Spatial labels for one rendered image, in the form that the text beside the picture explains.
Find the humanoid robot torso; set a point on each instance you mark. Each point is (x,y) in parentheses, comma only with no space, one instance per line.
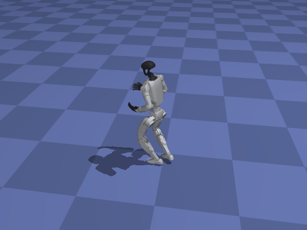
(156,94)

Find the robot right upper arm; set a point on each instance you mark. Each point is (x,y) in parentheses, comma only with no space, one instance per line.
(163,84)

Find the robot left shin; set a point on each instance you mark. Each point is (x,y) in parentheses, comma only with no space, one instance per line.
(148,148)

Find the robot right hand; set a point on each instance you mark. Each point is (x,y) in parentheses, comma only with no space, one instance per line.
(137,86)

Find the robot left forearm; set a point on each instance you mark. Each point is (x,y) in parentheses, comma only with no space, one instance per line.
(141,109)

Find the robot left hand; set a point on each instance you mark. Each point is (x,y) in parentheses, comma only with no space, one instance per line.
(132,107)

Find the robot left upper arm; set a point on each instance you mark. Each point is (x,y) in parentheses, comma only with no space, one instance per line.
(145,91)

